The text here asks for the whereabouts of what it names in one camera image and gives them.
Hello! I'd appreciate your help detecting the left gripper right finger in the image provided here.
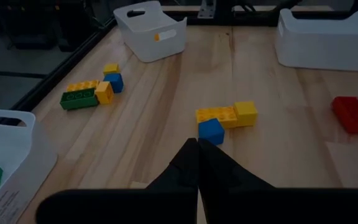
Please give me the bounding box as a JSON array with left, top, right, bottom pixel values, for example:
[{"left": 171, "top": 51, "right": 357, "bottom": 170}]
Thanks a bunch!
[{"left": 198, "top": 138, "right": 275, "bottom": 224}]

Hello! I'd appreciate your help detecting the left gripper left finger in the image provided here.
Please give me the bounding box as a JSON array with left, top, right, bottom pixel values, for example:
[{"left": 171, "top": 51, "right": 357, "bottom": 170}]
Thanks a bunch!
[{"left": 147, "top": 138, "right": 200, "bottom": 224}]

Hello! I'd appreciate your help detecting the small blue block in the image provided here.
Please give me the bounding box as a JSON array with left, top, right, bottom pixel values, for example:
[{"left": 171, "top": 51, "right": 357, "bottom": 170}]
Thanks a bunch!
[
  {"left": 198, "top": 118, "right": 226, "bottom": 146},
  {"left": 103, "top": 72, "right": 125, "bottom": 94}
]

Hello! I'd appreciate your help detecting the small yellow block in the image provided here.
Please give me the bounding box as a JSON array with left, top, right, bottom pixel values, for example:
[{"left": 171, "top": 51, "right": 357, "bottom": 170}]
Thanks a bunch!
[
  {"left": 233, "top": 100, "right": 259, "bottom": 128},
  {"left": 94, "top": 81, "right": 115, "bottom": 106},
  {"left": 103, "top": 63, "right": 121, "bottom": 76}
]

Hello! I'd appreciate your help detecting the red long block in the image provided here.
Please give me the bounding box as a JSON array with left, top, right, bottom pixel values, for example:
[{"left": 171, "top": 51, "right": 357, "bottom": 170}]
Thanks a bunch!
[{"left": 331, "top": 96, "right": 358, "bottom": 135}]

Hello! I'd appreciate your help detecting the green long block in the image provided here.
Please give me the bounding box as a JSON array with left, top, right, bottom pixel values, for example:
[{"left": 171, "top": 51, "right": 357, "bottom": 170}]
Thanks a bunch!
[{"left": 59, "top": 87, "right": 99, "bottom": 111}]

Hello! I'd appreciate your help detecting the white plastic bin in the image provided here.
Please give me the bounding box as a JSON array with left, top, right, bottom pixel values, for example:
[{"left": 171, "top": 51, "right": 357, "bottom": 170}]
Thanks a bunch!
[
  {"left": 112, "top": 0, "right": 188, "bottom": 63},
  {"left": 274, "top": 8, "right": 358, "bottom": 73}
]

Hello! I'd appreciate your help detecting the white bin with printed label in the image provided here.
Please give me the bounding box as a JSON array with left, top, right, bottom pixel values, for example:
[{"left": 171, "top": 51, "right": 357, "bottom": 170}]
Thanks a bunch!
[{"left": 0, "top": 108, "right": 58, "bottom": 224}]

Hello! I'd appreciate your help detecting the black equipment cart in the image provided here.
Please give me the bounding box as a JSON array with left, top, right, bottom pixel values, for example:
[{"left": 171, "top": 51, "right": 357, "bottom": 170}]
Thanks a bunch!
[{"left": 0, "top": 0, "right": 105, "bottom": 52}]

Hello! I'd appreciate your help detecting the silver metal bracket plate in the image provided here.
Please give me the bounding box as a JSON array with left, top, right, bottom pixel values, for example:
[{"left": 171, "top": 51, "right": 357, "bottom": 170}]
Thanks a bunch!
[{"left": 197, "top": 0, "right": 216, "bottom": 19}]

